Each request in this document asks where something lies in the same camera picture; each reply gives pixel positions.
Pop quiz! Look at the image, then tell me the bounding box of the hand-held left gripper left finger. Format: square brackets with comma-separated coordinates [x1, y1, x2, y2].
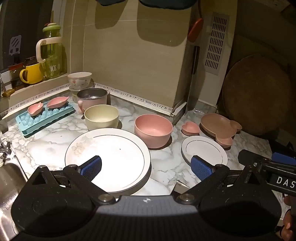
[31, 155, 115, 206]

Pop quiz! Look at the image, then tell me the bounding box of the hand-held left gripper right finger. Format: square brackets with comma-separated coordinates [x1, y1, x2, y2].
[176, 155, 263, 205]

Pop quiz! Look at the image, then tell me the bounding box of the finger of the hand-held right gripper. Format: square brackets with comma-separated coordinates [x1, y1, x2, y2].
[272, 152, 296, 166]
[238, 149, 272, 166]

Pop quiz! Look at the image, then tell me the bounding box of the small white plate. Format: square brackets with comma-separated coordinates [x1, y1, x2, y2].
[181, 136, 228, 168]

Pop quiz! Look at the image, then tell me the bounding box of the large white floral plate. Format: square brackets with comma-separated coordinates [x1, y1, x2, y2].
[65, 128, 151, 194]

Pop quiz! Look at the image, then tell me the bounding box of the pink heart-shaped dish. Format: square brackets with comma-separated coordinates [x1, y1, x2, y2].
[181, 121, 200, 136]

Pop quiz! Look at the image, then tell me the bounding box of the cream bowl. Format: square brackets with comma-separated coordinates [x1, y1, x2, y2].
[84, 105, 119, 131]

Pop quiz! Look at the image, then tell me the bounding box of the pink bowl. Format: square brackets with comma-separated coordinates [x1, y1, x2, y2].
[134, 114, 173, 149]

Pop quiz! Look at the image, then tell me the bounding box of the person's right hand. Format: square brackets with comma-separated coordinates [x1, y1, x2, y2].
[281, 196, 295, 236]

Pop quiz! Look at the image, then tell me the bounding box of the pink steel pot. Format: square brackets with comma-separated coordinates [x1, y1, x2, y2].
[77, 88, 109, 114]

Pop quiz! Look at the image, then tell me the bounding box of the round wooden cutting board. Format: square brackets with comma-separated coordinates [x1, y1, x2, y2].
[222, 54, 293, 136]

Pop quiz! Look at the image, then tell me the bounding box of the blue ice cube tray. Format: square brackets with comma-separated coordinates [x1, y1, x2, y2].
[15, 101, 76, 138]

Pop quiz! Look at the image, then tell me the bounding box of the pink leaf-shaped dish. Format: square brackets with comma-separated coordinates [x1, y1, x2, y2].
[46, 96, 70, 109]

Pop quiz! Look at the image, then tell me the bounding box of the pink apple-shaped dish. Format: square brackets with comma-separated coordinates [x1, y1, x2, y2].
[28, 103, 44, 116]

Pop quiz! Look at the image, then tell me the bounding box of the steel sink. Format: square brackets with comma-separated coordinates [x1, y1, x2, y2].
[0, 162, 28, 234]

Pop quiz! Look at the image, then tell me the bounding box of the white floral bowl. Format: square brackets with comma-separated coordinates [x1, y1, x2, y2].
[68, 72, 92, 90]

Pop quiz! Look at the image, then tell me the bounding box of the chrome faucet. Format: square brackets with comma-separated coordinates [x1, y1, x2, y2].
[0, 137, 12, 160]

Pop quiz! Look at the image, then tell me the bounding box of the yellow mug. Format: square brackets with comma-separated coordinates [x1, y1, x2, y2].
[20, 62, 44, 84]

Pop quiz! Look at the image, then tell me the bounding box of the green glass jar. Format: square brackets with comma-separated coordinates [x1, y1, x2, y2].
[36, 22, 67, 80]

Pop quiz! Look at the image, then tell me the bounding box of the brown sauce jar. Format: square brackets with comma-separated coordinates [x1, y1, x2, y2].
[9, 62, 24, 91]

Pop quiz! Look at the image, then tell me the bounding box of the grey vent grille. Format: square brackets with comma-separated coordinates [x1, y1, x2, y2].
[204, 12, 230, 76]

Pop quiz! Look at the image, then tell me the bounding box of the orange spatula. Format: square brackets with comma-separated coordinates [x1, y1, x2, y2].
[187, 18, 204, 42]

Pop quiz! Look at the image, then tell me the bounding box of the grey window sticker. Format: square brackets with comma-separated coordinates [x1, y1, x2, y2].
[9, 35, 22, 56]

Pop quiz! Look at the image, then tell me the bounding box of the dark oven mitt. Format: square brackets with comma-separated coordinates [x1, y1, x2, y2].
[96, 0, 126, 6]

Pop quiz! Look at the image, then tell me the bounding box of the teal oven mitt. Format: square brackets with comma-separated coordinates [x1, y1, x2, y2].
[138, 0, 191, 10]

